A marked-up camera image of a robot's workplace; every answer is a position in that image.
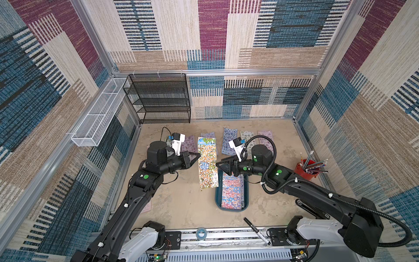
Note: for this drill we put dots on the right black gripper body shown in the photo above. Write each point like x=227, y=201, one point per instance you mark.
x=232, y=166

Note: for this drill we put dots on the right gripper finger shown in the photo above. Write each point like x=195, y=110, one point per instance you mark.
x=226, y=169
x=226, y=161

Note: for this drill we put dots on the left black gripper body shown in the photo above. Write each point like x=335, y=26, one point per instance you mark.
x=184, y=160

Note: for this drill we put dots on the pink purple sticker sheet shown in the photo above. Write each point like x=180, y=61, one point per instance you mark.
x=189, y=144

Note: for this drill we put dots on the red blue sticker sheet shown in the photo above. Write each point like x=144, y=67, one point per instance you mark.
x=232, y=192

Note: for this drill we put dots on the teal plastic storage box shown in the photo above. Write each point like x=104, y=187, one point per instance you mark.
x=218, y=194

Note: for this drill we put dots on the light blue sticker sheet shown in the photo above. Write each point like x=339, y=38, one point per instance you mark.
x=210, y=135

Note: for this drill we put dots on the penguin sticker sheet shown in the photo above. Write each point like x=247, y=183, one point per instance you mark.
x=228, y=135

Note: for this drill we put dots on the white green frog sticker sheet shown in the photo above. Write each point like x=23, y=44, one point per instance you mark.
x=246, y=135

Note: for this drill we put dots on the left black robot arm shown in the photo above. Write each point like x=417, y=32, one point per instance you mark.
x=111, y=245

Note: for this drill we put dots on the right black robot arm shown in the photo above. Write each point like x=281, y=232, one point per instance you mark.
x=356, y=223

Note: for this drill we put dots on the red pencil cup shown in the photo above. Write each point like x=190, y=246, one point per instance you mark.
x=309, y=168

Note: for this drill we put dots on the pink calculator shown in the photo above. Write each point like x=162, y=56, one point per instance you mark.
x=147, y=207

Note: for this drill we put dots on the blue tape roll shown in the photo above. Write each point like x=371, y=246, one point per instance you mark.
x=201, y=234

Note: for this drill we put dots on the black marker pen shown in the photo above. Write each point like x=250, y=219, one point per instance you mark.
x=257, y=231

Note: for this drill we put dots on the black stapler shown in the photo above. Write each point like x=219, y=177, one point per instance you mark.
x=316, y=212

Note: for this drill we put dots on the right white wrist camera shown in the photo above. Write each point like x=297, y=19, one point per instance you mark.
x=238, y=146

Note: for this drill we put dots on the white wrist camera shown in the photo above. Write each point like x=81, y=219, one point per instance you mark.
x=177, y=140
x=238, y=146

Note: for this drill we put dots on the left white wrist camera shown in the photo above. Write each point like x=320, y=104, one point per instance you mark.
x=177, y=140

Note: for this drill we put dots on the black wire mesh shelf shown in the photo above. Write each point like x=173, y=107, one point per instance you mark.
x=159, y=98

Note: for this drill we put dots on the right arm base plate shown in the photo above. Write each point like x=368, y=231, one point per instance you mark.
x=282, y=237

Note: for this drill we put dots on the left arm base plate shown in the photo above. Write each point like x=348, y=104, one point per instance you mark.
x=172, y=240

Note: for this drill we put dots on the white cable duct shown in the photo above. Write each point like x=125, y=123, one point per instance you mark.
x=267, y=255

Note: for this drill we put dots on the white wire mesh basket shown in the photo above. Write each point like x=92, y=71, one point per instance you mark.
x=95, y=124

